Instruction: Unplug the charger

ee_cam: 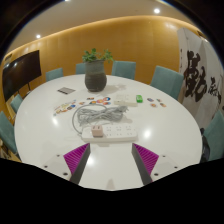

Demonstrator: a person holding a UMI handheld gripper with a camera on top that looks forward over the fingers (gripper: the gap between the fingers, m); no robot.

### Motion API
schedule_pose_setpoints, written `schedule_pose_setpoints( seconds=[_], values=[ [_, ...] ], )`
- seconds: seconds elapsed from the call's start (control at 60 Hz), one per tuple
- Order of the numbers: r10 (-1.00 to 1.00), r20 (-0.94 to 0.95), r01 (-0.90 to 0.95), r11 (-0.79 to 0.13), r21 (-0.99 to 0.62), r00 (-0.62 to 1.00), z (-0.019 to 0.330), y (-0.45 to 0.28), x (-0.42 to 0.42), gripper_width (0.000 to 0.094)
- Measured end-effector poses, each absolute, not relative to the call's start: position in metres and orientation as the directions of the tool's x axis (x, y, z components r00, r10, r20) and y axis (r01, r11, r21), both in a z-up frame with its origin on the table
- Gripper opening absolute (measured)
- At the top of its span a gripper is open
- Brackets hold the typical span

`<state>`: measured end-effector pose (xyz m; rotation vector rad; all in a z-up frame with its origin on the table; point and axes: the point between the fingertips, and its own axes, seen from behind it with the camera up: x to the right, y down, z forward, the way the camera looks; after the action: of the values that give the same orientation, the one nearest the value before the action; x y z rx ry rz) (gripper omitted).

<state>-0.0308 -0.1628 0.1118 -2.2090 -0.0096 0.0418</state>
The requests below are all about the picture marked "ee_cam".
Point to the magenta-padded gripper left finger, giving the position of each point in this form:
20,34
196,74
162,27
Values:
74,160

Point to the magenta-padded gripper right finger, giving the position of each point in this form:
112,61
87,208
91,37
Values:
148,160

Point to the white power strip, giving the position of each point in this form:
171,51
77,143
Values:
121,132

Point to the colourful sticker sheet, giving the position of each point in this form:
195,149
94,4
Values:
65,108

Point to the small colourful sticker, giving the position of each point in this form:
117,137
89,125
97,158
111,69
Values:
159,100
163,105
150,99
153,105

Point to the small green block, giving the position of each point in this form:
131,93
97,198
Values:
139,98

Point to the round orange sticker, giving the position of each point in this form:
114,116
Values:
100,101

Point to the white flat box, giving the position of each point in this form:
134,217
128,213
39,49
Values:
125,100

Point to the round blue sticker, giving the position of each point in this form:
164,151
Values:
107,99

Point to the teal chairs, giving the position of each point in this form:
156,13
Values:
166,81

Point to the potted plant in grey vase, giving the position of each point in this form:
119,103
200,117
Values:
95,76

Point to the white calligraphy folding screen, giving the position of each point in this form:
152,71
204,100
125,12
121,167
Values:
200,76

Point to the black wall television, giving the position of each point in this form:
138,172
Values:
20,73

